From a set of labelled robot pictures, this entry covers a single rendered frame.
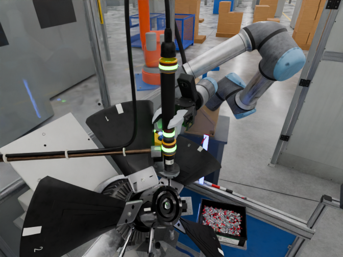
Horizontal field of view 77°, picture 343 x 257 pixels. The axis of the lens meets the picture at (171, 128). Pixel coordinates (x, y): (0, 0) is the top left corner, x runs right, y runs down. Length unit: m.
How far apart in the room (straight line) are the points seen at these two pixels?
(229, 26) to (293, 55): 8.92
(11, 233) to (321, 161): 2.64
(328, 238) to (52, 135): 2.22
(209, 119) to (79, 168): 0.75
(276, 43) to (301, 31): 7.73
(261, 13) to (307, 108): 5.83
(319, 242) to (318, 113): 1.13
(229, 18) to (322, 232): 8.45
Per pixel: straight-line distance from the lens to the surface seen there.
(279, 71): 0.88
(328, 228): 2.49
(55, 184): 0.54
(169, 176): 0.69
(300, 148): 2.68
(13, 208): 1.32
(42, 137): 0.85
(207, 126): 1.30
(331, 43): 2.28
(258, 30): 0.92
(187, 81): 0.61
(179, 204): 0.71
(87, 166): 0.87
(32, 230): 0.57
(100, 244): 0.75
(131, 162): 0.71
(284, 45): 0.89
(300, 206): 2.52
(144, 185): 0.72
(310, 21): 8.62
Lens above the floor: 1.77
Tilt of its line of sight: 34 degrees down
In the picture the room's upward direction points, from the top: straight up
